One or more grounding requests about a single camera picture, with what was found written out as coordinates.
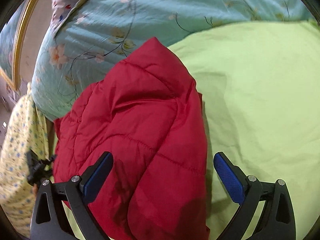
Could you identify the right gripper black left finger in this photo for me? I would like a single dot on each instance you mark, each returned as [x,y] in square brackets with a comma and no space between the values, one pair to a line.
[49,220]

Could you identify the red quilted comforter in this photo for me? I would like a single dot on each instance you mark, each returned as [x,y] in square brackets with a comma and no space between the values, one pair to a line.
[148,114]

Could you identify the yellow cartoon print blanket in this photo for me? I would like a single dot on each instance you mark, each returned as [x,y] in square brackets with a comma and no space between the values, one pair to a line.
[28,129]

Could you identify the teal floral duvet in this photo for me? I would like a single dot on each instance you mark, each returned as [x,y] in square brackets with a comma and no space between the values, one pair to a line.
[100,33]

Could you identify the light green bed sheet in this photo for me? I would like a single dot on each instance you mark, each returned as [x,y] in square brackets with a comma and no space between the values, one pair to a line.
[259,87]

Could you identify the gold picture frame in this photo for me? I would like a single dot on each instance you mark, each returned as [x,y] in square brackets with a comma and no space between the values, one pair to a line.
[12,36]

